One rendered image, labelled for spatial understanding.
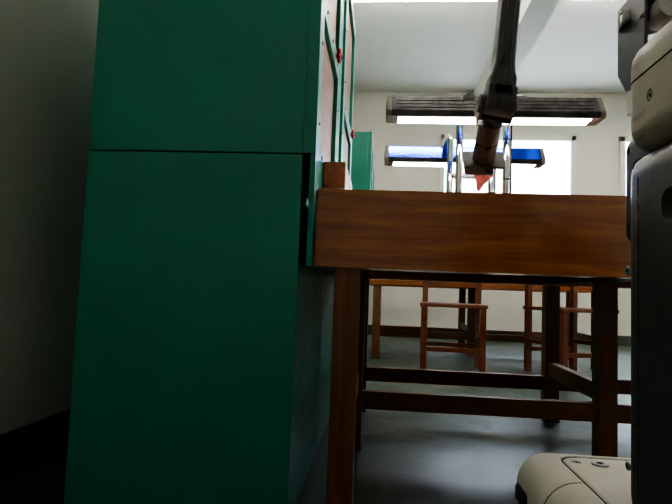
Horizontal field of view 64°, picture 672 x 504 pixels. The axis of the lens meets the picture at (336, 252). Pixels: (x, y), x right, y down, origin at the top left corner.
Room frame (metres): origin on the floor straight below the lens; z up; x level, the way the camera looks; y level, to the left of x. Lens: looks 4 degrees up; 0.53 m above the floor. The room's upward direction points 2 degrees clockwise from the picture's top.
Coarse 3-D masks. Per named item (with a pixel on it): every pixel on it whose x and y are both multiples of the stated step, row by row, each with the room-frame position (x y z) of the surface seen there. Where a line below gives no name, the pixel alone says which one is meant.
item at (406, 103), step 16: (400, 96) 1.57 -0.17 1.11; (416, 96) 1.57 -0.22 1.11; (432, 96) 1.57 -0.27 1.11; (448, 96) 1.56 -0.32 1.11; (400, 112) 1.54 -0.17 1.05; (416, 112) 1.54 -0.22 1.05; (432, 112) 1.53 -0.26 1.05; (448, 112) 1.53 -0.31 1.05; (464, 112) 1.52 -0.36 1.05; (528, 112) 1.51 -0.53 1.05; (544, 112) 1.51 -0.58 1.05; (560, 112) 1.50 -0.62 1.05; (576, 112) 1.50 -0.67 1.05; (592, 112) 1.49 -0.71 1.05
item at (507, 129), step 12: (468, 96) 1.55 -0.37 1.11; (456, 132) 1.72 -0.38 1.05; (504, 132) 1.70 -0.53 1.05; (456, 144) 1.72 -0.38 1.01; (504, 144) 1.70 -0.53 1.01; (456, 156) 1.72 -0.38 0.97; (504, 156) 1.70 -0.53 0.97; (456, 168) 1.72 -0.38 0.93; (456, 180) 1.71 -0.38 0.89; (504, 180) 1.70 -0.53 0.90; (504, 192) 1.70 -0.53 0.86
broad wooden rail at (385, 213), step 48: (336, 192) 1.26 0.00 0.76; (384, 192) 1.25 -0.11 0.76; (432, 192) 1.24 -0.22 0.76; (480, 192) 1.24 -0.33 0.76; (336, 240) 1.26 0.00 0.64; (384, 240) 1.25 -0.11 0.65; (432, 240) 1.24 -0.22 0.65; (480, 240) 1.24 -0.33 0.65; (528, 240) 1.23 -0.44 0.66; (576, 240) 1.22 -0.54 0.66; (624, 240) 1.21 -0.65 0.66
